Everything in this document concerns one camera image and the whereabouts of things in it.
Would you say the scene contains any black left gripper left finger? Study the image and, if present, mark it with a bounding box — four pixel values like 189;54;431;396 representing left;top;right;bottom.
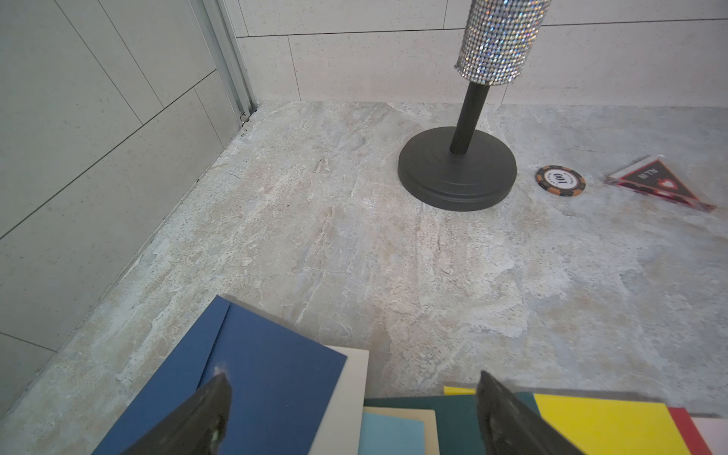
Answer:
123;373;232;455

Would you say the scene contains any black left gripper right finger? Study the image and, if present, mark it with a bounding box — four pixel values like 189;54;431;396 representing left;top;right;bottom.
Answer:
476;371;582;455

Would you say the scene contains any yellow envelope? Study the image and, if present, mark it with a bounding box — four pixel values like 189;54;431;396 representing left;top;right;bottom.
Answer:
442;386;693;455

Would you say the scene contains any red envelope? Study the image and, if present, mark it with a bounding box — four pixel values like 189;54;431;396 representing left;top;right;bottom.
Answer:
668;408;712;455

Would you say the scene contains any pink envelope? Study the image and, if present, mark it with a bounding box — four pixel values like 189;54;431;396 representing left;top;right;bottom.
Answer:
692;417;728;455

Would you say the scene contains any dark green envelope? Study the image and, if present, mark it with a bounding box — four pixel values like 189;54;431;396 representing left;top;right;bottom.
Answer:
363;391;541;455

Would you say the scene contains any beige tan envelope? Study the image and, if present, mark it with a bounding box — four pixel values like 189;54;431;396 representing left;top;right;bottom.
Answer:
363;407;440;454

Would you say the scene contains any navy blue envelope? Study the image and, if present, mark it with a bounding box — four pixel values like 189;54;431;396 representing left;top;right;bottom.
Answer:
95;297;347;454

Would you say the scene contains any light blue envelope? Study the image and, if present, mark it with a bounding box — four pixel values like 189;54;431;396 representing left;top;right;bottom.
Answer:
358;413;426;455

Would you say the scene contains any cream white envelope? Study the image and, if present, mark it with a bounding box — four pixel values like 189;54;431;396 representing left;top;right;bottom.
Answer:
309;345;369;455

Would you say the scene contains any round poker chip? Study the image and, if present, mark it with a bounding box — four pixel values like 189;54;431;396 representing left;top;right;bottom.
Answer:
535;165;587;197

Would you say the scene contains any rhinestone microphone on black stand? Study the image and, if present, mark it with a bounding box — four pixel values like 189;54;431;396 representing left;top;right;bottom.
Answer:
397;0;551;212

